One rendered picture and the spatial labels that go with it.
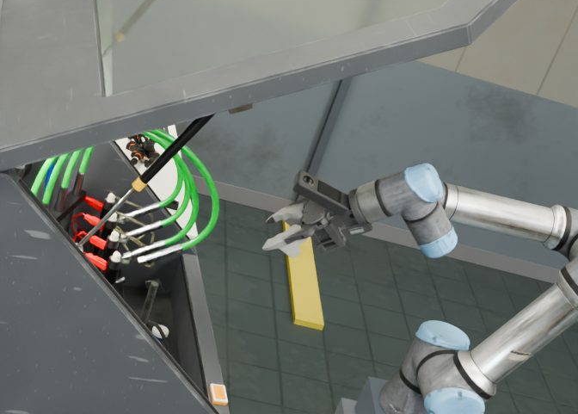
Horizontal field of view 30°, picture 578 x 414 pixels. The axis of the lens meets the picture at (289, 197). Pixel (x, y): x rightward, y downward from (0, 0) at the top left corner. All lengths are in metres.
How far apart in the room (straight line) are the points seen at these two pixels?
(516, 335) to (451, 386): 0.17
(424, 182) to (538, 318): 0.42
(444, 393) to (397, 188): 0.49
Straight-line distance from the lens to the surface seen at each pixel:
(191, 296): 2.53
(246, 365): 4.02
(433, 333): 2.40
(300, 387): 4.02
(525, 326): 2.27
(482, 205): 2.23
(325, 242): 2.11
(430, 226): 2.07
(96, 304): 1.93
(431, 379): 2.34
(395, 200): 2.03
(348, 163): 4.98
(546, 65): 4.98
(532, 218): 2.28
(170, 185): 2.90
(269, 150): 4.92
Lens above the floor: 2.33
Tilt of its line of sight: 26 degrees down
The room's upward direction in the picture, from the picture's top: 20 degrees clockwise
